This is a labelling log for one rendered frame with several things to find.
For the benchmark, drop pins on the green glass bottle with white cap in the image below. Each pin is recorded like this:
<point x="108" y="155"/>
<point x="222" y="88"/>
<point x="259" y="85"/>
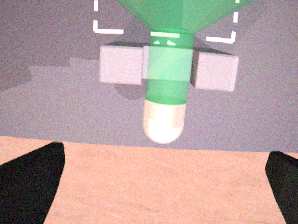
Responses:
<point x="172" y="25"/>

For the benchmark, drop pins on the pale lavender blocks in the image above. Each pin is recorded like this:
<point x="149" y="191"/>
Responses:
<point x="121" y="63"/>

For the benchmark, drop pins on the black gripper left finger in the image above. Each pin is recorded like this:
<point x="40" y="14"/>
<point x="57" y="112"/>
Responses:
<point x="28" y="184"/>

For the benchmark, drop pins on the grey flat mat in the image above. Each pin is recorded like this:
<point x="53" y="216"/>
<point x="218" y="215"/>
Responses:
<point x="50" y="86"/>

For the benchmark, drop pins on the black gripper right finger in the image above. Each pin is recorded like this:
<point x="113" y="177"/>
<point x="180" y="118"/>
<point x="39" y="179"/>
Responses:
<point x="282" y="174"/>

